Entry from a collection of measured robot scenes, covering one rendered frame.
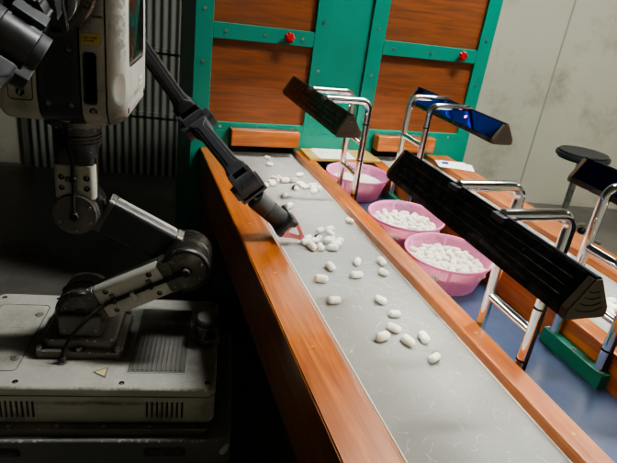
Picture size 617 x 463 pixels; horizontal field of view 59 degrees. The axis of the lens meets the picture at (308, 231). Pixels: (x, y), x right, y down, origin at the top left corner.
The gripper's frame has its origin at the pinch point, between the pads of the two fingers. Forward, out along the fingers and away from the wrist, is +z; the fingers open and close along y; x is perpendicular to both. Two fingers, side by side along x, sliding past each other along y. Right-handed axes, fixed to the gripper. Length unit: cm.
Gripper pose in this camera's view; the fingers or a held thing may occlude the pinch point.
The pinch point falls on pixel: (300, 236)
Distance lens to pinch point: 162.2
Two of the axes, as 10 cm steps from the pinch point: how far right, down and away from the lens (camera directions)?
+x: -7.0, 7.0, 1.2
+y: -3.1, -4.5, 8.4
